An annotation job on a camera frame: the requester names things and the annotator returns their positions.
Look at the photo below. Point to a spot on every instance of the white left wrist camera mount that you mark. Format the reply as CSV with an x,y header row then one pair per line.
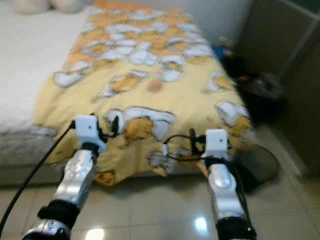
x,y
86,129

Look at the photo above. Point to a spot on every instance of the beige plush toy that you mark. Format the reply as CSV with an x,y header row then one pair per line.
x,y
50,5

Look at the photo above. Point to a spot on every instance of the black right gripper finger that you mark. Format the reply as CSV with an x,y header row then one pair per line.
x,y
192,140

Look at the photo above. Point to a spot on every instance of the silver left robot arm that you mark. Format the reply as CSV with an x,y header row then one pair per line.
x,y
80,170

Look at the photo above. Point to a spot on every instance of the white bed sheet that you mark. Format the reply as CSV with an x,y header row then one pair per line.
x,y
40,60

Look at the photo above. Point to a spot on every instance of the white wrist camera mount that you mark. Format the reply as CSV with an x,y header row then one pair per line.
x,y
216,141
86,129

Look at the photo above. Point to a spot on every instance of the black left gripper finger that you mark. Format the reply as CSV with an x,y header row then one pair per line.
x,y
115,125

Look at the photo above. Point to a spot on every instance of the yellow cartoon print blanket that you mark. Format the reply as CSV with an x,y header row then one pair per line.
x,y
150,65

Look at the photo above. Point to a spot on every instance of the small colourful toy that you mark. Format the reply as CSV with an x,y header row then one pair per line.
x,y
222,50

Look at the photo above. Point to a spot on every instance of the grey quilted mattress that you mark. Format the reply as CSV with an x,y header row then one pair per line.
x,y
20,147

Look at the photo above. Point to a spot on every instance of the grey sliding wardrobe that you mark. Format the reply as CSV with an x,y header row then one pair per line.
x,y
280,40

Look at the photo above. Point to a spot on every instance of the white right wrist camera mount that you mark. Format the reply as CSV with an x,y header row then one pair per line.
x,y
216,141

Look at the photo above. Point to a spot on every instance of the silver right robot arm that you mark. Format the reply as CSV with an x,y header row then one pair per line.
x,y
222,185

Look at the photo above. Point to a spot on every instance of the black bin with plastic bag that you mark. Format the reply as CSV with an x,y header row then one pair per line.
x,y
255,85

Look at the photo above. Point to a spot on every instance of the black mesh waste bin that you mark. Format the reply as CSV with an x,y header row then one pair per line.
x,y
257,165

